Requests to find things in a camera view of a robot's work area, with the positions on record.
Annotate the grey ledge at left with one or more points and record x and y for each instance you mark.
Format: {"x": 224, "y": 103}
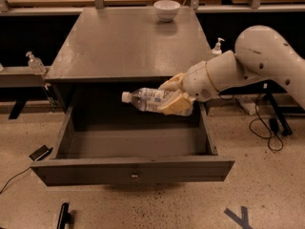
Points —
{"x": 19, "y": 77}

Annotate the white ceramic bowl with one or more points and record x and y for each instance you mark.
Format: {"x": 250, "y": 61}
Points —
{"x": 166, "y": 10}

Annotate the black object at floor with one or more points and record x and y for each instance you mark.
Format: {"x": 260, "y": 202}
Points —
{"x": 64, "y": 216}

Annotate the white pump dispenser bottle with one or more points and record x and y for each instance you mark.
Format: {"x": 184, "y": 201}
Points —
{"x": 217, "y": 48}

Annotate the grey cabinet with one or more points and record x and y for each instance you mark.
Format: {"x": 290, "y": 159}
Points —
{"x": 126, "y": 44}

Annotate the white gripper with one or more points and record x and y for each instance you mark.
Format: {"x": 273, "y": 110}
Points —
{"x": 196, "y": 81}

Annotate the blue tape cross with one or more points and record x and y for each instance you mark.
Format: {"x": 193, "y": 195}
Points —
{"x": 243, "y": 220}

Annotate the clear sanitizer pump bottle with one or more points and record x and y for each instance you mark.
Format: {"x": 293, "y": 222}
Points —
{"x": 35, "y": 64}

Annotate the clear bottle with blue label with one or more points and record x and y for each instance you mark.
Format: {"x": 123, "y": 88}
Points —
{"x": 146, "y": 99}

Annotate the white paper on floor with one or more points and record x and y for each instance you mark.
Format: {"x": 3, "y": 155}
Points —
{"x": 247, "y": 104}

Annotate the grey open top drawer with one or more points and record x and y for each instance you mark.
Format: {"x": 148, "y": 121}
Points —
{"x": 104, "y": 141}

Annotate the black phone on floor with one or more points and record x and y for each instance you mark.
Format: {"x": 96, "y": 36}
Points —
{"x": 40, "y": 153}

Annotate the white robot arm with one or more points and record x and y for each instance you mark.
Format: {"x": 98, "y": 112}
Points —
{"x": 259, "y": 53}

